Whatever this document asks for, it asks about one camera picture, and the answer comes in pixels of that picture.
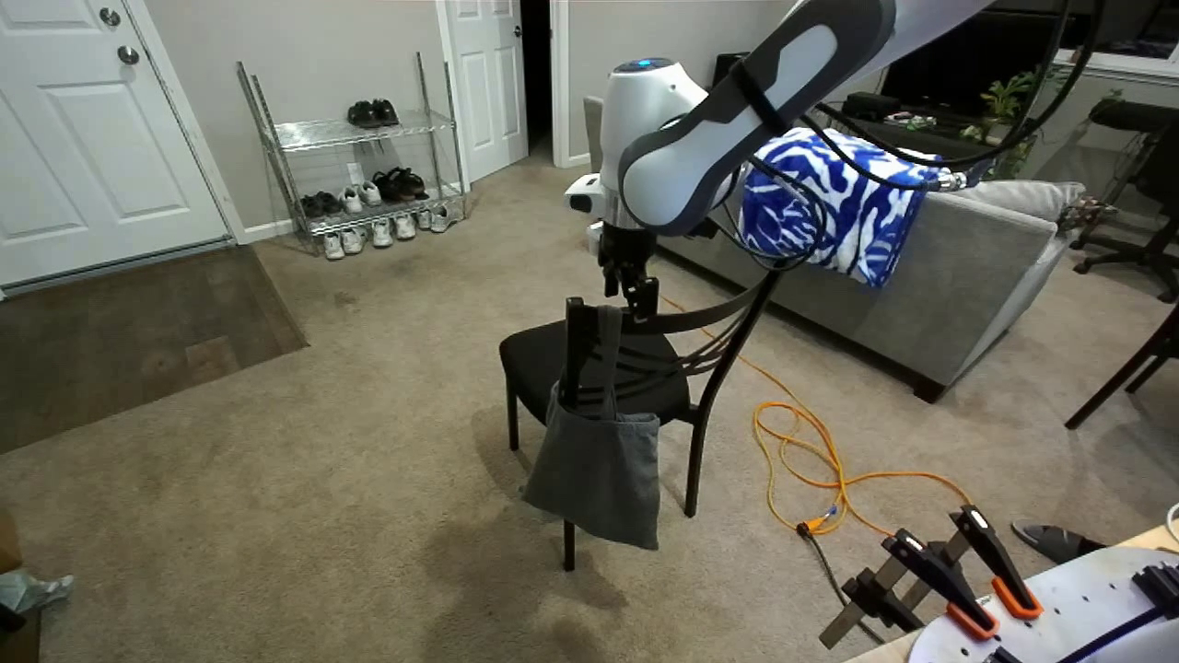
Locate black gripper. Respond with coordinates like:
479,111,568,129
597,226,661,328

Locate grey tote bag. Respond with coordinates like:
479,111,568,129
523,311,661,550

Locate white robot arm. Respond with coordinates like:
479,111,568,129
568,0,990,316

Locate black wooden chair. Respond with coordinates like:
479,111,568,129
498,268,780,569

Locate blue white patterned cloth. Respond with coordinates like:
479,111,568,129
736,129,947,286

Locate white interior door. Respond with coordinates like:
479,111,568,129
446,0,526,179

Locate grey sofa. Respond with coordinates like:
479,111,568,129
584,92,1092,402

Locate black shoes top shelf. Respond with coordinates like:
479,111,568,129
345,100,399,129

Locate black orange bar clamp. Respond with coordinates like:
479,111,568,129
818,529,999,647

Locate white entry door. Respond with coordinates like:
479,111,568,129
0,0,230,286

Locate dark brown door mat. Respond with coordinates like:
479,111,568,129
0,246,306,448

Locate orange extension cord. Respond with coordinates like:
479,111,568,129
749,355,989,546

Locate wire shoe rack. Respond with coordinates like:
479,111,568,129
236,64,468,260

